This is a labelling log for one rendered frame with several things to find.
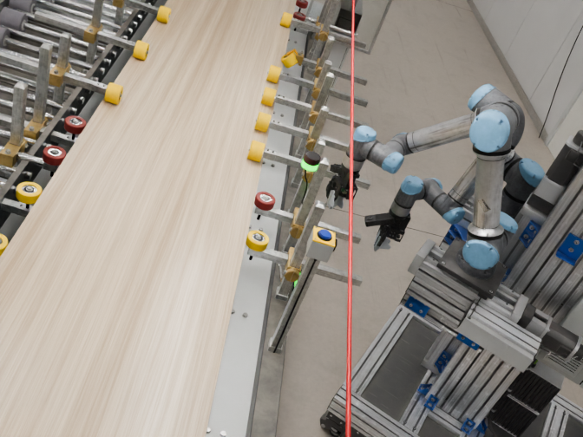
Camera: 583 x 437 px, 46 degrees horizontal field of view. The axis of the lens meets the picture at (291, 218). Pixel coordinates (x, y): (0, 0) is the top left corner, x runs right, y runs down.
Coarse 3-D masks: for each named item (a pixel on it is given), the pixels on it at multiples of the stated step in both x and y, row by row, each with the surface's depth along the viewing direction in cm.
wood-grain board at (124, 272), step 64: (192, 0) 394; (256, 0) 425; (128, 64) 315; (192, 64) 334; (256, 64) 356; (128, 128) 275; (192, 128) 290; (64, 192) 234; (128, 192) 245; (192, 192) 256; (64, 256) 212; (128, 256) 220; (192, 256) 229; (0, 320) 186; (64, 320) 193; (128, 320) 200; (192, 320) 208; (0, 384) 172; (64, 384) 177; (128, 384) 183; (192, 384) 190
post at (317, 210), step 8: (312, 208) 233; (320, 208) 230; (312, 216) 232; (320, 216) 232; (312, 224) 234; (304, 232) 237; (304, 240) 239; (296, 248) 243; (304, 248) 241; (296, 256) 243; (304, 256) 243; (296, 264) 246; (280, 288) 253; (288, 288) 253
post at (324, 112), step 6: (324, 108) 292; (318, 114) 295; (324, 114) 293; (318, 120) 295; (324, 120) 295; (318, 126) 297; (312, 132) 299; (318, 132) 298; (312, 138) 300; (306, 150) 304; (300, 174) 312; (294, 180) 314; (300, 180) 314
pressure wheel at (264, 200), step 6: (258, 192) 268; (264, 192) 269; (258, 198) 265; (264, 198) 266; (270, 198) 268; (258, 204) 265; (264, 204) 264; (270, 204) 265; (264, 210) 266; (258, 216) 272
